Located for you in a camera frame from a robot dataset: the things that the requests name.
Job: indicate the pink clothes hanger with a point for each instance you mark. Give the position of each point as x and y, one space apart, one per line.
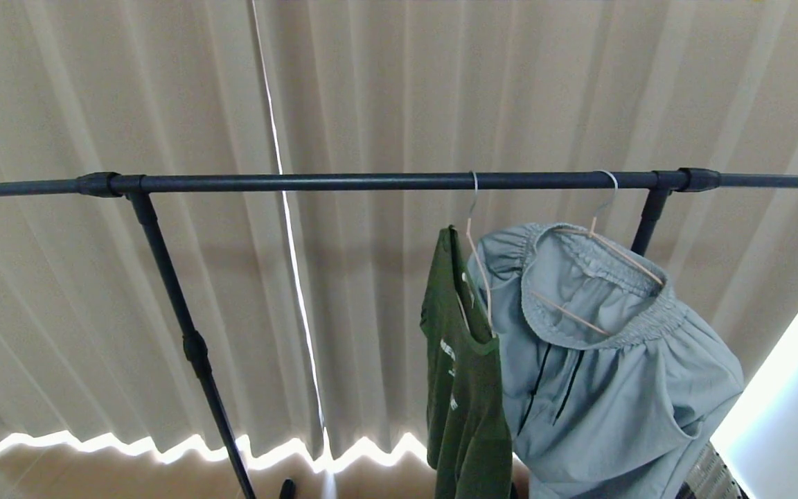
626 260
480 270

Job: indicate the green long-sleeved shirt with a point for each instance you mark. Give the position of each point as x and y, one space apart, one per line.
465 402

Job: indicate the pale grey garment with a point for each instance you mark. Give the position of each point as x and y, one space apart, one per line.
614 402

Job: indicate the black clothes rack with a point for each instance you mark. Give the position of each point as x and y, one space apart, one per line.
371 182

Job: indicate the white laundry basket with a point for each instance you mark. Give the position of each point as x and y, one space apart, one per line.
707 478

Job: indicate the beige curtain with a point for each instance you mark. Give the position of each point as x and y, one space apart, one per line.
440 83

